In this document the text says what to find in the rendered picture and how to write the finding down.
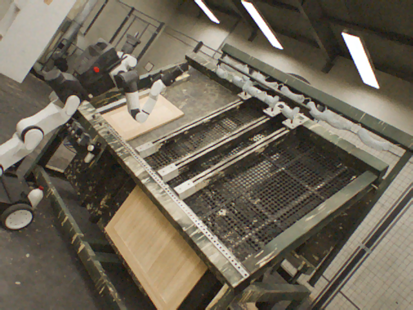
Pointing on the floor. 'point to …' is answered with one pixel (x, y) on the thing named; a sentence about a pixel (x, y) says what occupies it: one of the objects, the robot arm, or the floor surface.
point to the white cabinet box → (28, 33)
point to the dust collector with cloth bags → (62, 44)
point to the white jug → (36, 196)
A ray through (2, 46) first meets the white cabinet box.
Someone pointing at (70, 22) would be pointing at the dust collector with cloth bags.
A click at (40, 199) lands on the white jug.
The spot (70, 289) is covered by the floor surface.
